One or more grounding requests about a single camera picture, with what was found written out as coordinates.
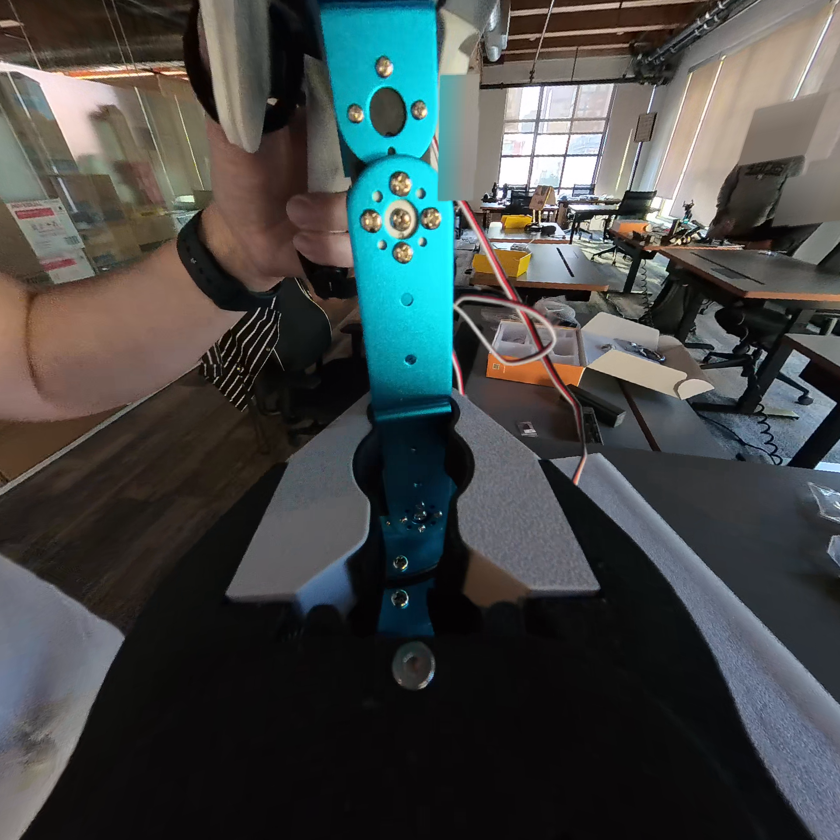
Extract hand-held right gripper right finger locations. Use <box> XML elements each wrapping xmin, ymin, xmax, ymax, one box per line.
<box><xmin>433</xmin><ymin>397</ymin><xmax>601</xmax><ymax>634</ymax></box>

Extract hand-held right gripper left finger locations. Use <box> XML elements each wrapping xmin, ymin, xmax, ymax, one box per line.
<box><xmin>225</xmin><ymin>402</ymin><xmax>382</xmax><ymax>636</ymax></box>

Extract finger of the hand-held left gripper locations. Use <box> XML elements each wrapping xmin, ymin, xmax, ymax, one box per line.
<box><xmin>436</xmin><ymin>0</ymin><xmax>501</xmax><ymax>76</ymax></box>

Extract blue toy robot arm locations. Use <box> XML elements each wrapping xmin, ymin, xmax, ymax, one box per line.
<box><xmin>318</xmin><ymin>0</ymin><xmax>476</xmax><ymax>639</ymax></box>

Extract person's left forearm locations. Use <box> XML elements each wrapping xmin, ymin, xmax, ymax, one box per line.
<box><xmin>0</xmin><ymin>259</ymin><xmax>245</xmax><ymax>422</ymax></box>

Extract dark grey cluttered desk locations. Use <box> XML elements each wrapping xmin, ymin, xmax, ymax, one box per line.
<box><xmin>459</xmin><ymin>341</ymin><xmax>736</xmax><ymax>460</ymax></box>

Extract empty black desk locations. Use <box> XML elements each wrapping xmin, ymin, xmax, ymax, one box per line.
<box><xmin>659</xmin><ymin>246</ymin><xmax>840</xmax><ymax>416</ymax></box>
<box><xmin>607</xmin><ymin>223</ymin><xmax>749</xmax><ymax>294</ymax></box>

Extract dark desk with wooden edge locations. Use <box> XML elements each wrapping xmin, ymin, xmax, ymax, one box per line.
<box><xmin>781</xmin><ymin>333</ymin><xmax>840</xmax><ymax>468</ymax></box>

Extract person's left hand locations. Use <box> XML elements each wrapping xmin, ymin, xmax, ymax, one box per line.
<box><xmin>199</xmin><ymin>101</ymin><xmax>355</xmax><ymax>296</ymax></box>

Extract white foam sheet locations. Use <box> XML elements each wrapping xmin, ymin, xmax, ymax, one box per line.
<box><xmin>551</xmin><ymin>453</ymin><xmax>840</xmax><ymax>840</ymax></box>

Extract small black case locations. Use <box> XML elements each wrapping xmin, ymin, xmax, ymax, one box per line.
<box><xmin>567</xmin><ymin>384</ymin><xmax>627</xmax><ymax>429</ymax></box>

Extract large glass window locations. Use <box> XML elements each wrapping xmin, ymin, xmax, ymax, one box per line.
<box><xmin>499</xmin><ymin>84</ymin><xmax>616</xmax><ymax>193</ymax></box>

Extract striped black white cloth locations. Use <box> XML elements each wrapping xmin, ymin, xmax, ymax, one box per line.
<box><xmin>199</xmin><ymin>307</ymin><xmax>284</xmax><ymax>413</ymax></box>

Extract white packing box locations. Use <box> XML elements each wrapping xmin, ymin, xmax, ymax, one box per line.
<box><xmin>581</xmin><ymin>311</ymin><xmax>716</xmax><ymax>401</ymax></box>

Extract black swivel office chair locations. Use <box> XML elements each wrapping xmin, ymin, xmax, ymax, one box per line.
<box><xmin>702</xmin><ymin>305</ymin><xmax>811</xmax><ymax>404</ymax></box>
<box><xmin>249</xmin><ymin>276</ymin><xmax>371</xmax><ymax>434</ymax></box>

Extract black wrist band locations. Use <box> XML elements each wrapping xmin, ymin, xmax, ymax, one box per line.
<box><xmin>176</xmin><ymin>209</ymin><xmax>284</xmax><ymax>313</ymax></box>

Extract black ceiling pipe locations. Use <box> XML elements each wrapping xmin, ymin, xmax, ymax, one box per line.
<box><xmin>633</xmin><ymin>0</ymin><xmax>756</xmax><ymax>83</ymax></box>

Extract long grey work table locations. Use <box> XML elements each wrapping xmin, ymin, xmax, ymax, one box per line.
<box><xmin>471</xmin><ymin>238</ymin><xmax>611</xmax><ymax>294</ymax></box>

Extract large window with beige blinds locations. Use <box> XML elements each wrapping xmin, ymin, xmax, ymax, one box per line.
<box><xmin>656</xmin><ymin>0</ymin><xmax>840</xmax><ymax>201</ymax></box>

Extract person's white clothing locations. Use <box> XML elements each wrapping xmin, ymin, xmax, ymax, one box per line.
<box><xmin>0</xmin><ymin>554</ymin><xmax>126</xmax><ymax>840</ymax></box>

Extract scattered small screw bags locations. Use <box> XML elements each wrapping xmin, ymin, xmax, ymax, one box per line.
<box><xmin>806</xmin><ymin>481</ymin><xmax>840</xmax><ymax>567</ymax></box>

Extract red white servo cable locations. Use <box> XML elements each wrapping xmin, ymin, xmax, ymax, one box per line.
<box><xmin>453</xmin><ymin>200</ymin><xmax>592</xmax><ymax>488</ymax></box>

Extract black coiled cable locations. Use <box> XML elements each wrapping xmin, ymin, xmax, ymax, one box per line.
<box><xmin>753</xmin><ymin>403</ymin><xmax>785</xmax><ymax>466</ymax></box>

